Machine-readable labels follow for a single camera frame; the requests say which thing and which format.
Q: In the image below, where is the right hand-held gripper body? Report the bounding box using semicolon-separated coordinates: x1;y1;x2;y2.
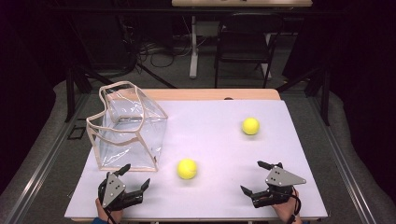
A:
251;165;307;209

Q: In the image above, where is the person's left hand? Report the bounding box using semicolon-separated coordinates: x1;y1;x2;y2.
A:
94;198;124;223

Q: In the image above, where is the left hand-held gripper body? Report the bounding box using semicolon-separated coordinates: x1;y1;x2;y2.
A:
97;172;145;212

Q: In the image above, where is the white-legged desk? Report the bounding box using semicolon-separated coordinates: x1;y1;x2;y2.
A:
171;0;314;79

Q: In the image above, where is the black folding chair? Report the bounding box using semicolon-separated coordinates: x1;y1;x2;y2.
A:
214;12;285;90

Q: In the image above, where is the clear plastic bag beige trim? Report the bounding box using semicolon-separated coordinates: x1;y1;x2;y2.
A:
86;80;169;173

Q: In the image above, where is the yellow tennis ball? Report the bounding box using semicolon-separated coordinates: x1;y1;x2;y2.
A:
177;158;198;180
242;117;261;136

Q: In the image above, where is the aluminium floor rail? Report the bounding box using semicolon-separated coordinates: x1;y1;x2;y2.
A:
4;92;92;224
306;92;377;224

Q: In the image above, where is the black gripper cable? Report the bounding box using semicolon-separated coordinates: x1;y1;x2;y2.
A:
104;206;118;224
286;186;303;224

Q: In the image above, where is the white table sheet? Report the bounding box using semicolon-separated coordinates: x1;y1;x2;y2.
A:
64;99;329;218

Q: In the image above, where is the tangle of floor cables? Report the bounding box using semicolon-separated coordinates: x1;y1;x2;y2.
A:
136;38;194;69

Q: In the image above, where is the black metal stand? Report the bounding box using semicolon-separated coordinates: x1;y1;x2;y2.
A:
64;63;113;123
275;66;331;127

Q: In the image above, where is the person's right hand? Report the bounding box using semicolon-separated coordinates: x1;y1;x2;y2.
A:
271;189;303;223

